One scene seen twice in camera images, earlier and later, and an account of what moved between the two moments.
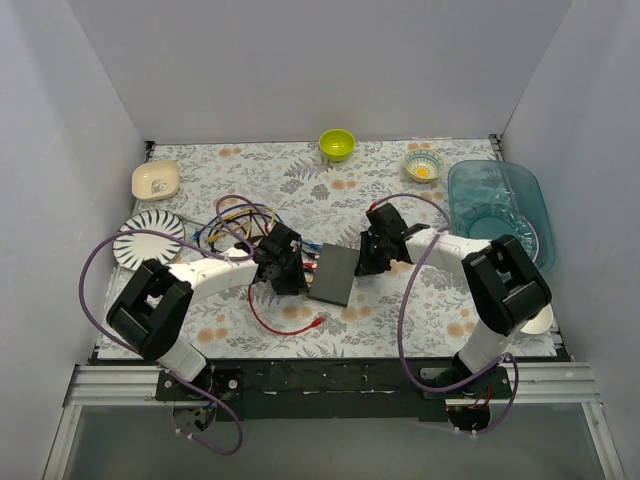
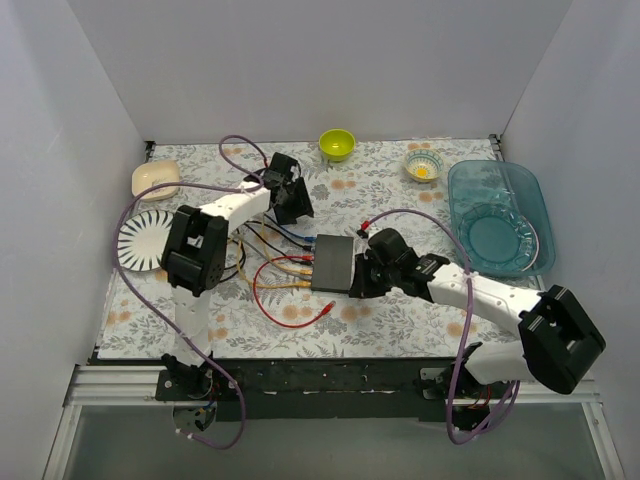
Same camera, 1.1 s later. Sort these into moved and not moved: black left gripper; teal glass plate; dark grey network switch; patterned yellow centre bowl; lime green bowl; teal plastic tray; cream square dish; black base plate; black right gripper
Moved: dark grey network switch; black right gripper; black left gripper
Not moved: cream square dish; teal glass plate; patterned yellow centre bowl; teal plastic tray; lime green bowl; black base plate
